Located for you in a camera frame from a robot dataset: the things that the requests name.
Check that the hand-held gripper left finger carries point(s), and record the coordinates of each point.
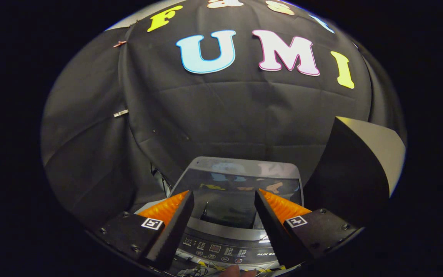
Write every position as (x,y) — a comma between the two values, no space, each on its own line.
(175,234)

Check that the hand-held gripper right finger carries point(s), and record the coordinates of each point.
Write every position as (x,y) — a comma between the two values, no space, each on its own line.
(275,231)

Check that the grey washing machine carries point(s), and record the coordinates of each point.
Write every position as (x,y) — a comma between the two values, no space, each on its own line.
(221,250)

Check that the dark washing machine lid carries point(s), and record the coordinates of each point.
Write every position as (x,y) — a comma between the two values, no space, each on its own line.
(225,173)

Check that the black backdrop cloth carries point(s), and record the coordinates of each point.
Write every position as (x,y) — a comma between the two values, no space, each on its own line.
(225,115)

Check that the grey cabinet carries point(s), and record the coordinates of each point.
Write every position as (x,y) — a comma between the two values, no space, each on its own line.
(383,154)

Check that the silver clip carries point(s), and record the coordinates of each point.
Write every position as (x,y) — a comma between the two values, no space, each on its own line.
(120,113)

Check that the copper clip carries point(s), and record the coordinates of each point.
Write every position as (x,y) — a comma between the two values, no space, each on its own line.
(120,44)

